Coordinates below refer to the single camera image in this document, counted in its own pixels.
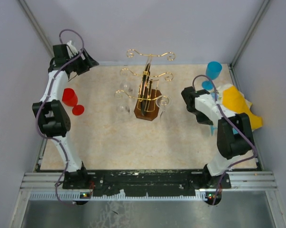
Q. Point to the clear wine glass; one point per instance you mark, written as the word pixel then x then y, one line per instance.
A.
pixel 163 102
pixel 125 85
pixel 122 103

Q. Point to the blue wine glass front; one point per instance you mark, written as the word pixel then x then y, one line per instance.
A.
pixel 213 94

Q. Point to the gold wire glass rack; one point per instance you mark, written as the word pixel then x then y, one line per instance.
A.
pixel 146 107

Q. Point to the red plastic wine glass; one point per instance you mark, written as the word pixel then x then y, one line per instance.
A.
pixel 70 99

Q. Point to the blue wine glass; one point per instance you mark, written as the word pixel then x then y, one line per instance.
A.
pixel 213 94
pixel 213 70

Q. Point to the yellow patterned cloth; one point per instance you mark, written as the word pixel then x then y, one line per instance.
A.
pixel 232 99

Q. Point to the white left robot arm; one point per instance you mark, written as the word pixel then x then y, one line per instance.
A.
pixel 52 120

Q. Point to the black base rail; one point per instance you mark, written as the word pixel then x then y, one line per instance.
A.
pixel 144 185

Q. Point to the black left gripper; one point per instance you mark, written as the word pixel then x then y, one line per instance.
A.
pixel 87 63

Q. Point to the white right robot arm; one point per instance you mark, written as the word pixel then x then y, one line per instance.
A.
pixel 234 132

